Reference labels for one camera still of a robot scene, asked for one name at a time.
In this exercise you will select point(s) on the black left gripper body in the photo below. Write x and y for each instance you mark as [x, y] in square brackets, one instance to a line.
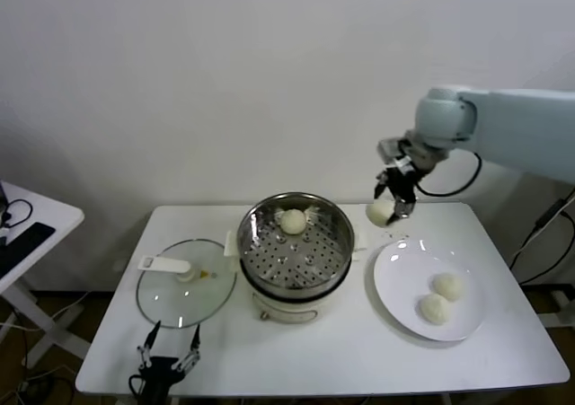
[157, 378]

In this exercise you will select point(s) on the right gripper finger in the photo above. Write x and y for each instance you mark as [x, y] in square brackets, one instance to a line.
[405, 208]
[383, 179]

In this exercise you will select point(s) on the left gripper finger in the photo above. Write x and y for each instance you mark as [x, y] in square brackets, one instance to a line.
[196, 340]
[154, 335]

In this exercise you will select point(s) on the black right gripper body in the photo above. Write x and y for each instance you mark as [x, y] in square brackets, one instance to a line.
[402, 185]

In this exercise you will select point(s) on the white steamed baozi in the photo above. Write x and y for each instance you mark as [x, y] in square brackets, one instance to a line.
[379, 212]
[293, 222]
[434, 309]
[448, 287]

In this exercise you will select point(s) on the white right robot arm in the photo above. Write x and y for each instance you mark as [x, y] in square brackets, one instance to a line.
[516, 126]

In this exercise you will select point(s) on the stainless steel steamer basket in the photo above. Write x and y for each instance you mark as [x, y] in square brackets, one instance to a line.
[334, 239]

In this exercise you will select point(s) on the scattered dark crumbs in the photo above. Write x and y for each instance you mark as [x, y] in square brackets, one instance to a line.
[390, 234]

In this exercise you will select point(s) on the white round plate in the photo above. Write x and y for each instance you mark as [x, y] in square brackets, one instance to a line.
[395, 279]

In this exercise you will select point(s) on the white electric cooker base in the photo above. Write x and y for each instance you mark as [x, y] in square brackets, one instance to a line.
[292, 313]

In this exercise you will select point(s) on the black phone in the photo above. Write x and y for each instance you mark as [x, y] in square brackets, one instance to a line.
[27, 243]

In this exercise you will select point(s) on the white side table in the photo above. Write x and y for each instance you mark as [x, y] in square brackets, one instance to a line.
[54, 207]

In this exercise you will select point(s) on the white floor socket block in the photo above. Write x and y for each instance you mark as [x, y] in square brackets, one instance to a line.
[559, 298]

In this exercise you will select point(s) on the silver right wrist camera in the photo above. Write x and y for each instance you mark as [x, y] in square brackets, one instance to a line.
[390, 149]

